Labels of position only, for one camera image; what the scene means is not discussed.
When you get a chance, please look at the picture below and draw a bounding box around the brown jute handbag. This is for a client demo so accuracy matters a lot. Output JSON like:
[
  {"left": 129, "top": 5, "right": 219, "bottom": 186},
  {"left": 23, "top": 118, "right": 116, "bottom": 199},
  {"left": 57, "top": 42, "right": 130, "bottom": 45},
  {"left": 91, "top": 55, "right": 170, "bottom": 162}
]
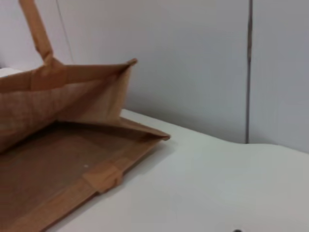
[{"left": 0, "top": 0, "right": 171, "bottom": 232}]

